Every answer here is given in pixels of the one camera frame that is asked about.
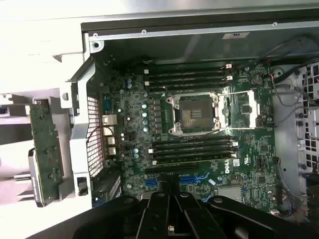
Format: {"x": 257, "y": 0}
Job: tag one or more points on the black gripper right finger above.
{"x": 236, "y": 221}

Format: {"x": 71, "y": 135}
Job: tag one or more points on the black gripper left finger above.
{"x": 112, "y": 219}

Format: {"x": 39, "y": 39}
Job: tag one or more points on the silver chipset heat sink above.
{"x": 230, "y": 190}

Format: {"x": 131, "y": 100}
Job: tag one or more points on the blue expansion slot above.
{"x": 189, "y": 179}

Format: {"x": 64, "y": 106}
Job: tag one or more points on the green motherboard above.
{"x": 249, "y": 149}

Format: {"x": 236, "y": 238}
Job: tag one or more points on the black expansion slot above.
{"x": 172, "y": 170}

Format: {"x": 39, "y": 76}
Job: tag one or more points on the black open PC case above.
{"x": 82, "y": 139}

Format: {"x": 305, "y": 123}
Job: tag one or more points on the CPU socket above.
{"x": 197, "y": 113}

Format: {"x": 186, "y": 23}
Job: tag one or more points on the metal socket cover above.
{"x": 253, "y": 107}

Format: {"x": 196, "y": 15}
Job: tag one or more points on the metal drive cage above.
{"x": 311, "y": 112}

